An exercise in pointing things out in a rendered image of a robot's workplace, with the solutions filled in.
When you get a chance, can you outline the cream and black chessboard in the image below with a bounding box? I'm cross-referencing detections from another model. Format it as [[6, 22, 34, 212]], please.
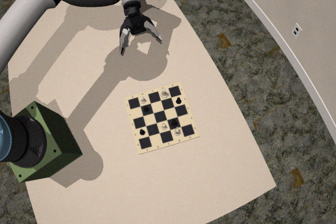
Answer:
[[124, 82, 200, 154]]

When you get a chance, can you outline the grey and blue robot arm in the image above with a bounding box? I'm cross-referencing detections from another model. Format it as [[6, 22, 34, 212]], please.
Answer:
[[0, 0, 140, 168]]

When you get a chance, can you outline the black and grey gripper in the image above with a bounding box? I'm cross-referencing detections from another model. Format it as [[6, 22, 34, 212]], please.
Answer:
[[119, 1, 162, 54]]

